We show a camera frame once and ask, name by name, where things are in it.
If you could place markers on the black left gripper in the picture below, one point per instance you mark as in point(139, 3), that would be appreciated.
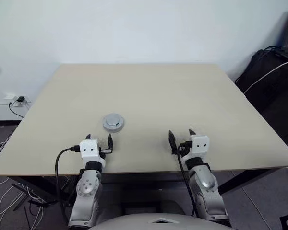
point(103, 146)

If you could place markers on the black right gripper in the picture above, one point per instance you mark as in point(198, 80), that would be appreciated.
point(184, 146)

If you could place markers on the round silver metal disc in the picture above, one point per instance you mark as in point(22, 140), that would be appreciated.
point(112, 119)

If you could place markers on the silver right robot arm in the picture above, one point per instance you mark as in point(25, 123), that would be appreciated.
point(206, 184)

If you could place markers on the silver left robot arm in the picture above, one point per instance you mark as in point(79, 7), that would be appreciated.
point(86, 189)

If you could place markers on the black table leg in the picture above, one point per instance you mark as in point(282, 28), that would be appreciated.
point(244, 180)
point(38, 189)

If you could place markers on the black plug adapter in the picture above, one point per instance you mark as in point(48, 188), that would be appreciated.
point(20, 99)

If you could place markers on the grey rounded robot chest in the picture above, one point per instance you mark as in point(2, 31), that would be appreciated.
point(134, 221)

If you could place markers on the black equipment case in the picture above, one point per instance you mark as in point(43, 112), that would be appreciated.
point(271, 95)

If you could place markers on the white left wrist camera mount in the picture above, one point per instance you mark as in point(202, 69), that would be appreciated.
point(89, 154)

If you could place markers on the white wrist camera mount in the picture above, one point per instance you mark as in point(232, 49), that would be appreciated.
point(199, 151)
point(89, 154)

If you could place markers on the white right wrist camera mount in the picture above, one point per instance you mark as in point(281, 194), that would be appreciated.
point(199, 151)

